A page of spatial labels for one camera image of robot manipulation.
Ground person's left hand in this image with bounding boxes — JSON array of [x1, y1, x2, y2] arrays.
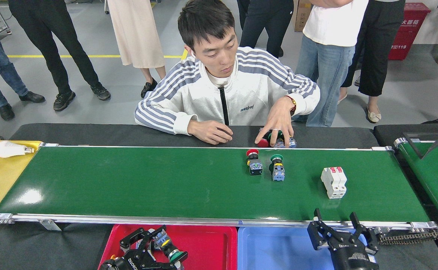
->
[[254, 97, 295, 148]]

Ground white circuit breaker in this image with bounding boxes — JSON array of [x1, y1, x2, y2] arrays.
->
[[320, 166, 348, 199]]

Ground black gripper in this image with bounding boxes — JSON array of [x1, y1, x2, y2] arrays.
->
[[308, 209, 379, 270], [108, 226, 185, 270]]

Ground black guide bracket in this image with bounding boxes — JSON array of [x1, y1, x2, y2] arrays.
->
[[402, 131, 429, 150]]

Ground yellow plastic tray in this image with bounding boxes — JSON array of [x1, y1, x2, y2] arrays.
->
[[0, 140, 43, 228]]

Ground red fire equipment box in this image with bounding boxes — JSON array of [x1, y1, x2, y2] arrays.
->
[[388, 2, 431, 60]]

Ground white light bulb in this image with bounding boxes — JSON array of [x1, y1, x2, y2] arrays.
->
[[0, 141, 35, 159]]

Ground person's right hand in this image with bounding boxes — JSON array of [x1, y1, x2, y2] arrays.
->
[[187, 120, 233, 145]]

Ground red plastic tray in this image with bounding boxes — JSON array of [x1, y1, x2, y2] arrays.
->
[[98, 224, 238, 270]]

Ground conveyor drive chain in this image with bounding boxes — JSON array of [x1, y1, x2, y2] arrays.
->
[[378, 231, 438, 245]]

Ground silver metal rack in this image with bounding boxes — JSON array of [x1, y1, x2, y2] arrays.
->
[[0, 0, 12, 35]]

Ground cardboard box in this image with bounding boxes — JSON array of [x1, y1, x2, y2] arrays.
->
[[294, 0, 313, 32]]

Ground blue plastic tray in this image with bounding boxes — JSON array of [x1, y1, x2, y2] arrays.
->
[[237, 226, 379, 270]]

